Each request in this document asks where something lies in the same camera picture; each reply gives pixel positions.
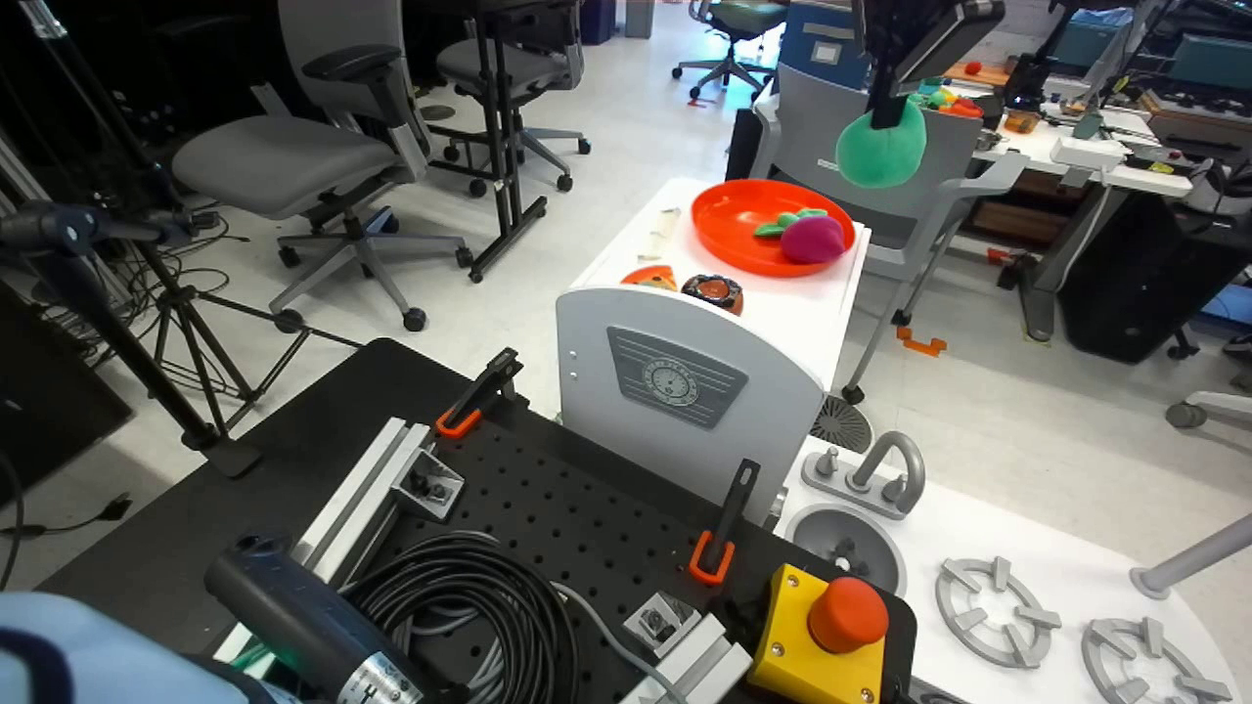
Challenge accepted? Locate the teal office chair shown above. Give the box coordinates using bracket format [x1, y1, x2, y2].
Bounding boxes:
[670, 0, 792, 107]

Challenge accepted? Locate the grey cushioned office chair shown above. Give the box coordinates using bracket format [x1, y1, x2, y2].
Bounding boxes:
[168, 0, 474, 336]

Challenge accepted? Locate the black orange clamp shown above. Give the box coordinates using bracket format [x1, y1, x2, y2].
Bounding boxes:
[429, 345, 529, 445]
[685, 457, 762, 590]

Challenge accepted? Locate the black cable coil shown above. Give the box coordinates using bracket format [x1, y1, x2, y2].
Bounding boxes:
[345, 527, 584, 704]

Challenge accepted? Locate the grey toy faucet handle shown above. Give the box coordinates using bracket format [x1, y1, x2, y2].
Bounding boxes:
[799, 428, 932, 525]

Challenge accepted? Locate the round green plushie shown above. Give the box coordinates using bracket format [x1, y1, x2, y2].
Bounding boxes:
[831, 97, 932, 193]

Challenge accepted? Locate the grey metal pole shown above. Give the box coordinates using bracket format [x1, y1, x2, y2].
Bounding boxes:
[1128, 510, 1252, 604]

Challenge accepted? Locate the white desk with toys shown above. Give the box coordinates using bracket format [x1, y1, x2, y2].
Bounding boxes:
[968, 94, 1252, 345]

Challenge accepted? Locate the white toy kitchen cabinet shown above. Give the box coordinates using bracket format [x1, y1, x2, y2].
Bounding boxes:
[551, 174, 877, 525]

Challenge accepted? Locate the dark round floor base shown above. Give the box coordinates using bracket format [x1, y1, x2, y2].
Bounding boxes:
[808, 386, 877, 457]

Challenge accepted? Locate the grey plastic chair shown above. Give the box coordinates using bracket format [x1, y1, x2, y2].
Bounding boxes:
[768, 63, 1034, 407]

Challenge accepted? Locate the toy orange pizza slice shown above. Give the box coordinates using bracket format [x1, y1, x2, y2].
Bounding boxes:
[619, 263, 682, 293]

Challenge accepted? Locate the black box under desk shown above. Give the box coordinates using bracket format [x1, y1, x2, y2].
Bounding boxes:
[1055, 193, 1252, 369]

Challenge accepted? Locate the yellow emergency stop button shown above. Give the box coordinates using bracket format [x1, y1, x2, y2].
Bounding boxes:
[747, 558, 894, 704]

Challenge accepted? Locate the black table stand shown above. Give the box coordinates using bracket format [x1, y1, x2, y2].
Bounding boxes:
[461, 0, 551, 285]

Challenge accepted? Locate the small green plush leaf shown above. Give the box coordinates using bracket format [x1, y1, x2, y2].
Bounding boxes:
[756, 209, 829, 244]

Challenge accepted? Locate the dark office chair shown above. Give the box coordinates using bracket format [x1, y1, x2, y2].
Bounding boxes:
[435, 0, 594, 199]

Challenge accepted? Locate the magenta plushie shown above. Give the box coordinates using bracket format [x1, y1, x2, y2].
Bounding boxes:
[778, 213, 847, 272]

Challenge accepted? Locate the orange plate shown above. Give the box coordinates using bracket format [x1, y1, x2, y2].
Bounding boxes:
[687, 178, 856, 281]

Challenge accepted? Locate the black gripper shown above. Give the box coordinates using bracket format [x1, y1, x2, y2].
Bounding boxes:
[856, 0, 1008, 135]

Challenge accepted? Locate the aluminium extrusion rail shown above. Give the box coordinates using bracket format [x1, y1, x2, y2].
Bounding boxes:
[209, 416, 440, 669]
[622, 612, 757, 704]

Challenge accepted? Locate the toy chocolate donut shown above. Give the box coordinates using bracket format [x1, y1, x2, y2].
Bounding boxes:
[676, 272, 747, 323]

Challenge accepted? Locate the black camera tripod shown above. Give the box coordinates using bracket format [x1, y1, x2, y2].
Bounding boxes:
[0, 199, 365, 453]

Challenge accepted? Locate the dark blue cylindrical tool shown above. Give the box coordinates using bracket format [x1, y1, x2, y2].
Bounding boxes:
[199, 536, 435, 704]

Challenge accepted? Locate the grey toy burner grate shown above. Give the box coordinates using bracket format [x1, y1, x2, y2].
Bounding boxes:
[933, 555, 1064, 673]
[1077, 615, 1236, 704]

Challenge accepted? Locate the light blue object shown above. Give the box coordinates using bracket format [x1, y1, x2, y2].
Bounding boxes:
[0, 590, 264, 704]

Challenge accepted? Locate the small metal mounting plate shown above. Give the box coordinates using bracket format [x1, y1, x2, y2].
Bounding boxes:
[622, 590, 704, 660]
[395, 453, 465, 525]

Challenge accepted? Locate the blue storage bin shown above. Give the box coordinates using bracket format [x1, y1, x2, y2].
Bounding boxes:
[778, 0, 877, 94]

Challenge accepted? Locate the orange floor bracket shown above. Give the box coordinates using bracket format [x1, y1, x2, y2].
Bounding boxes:
[890, 323, 949, 360]

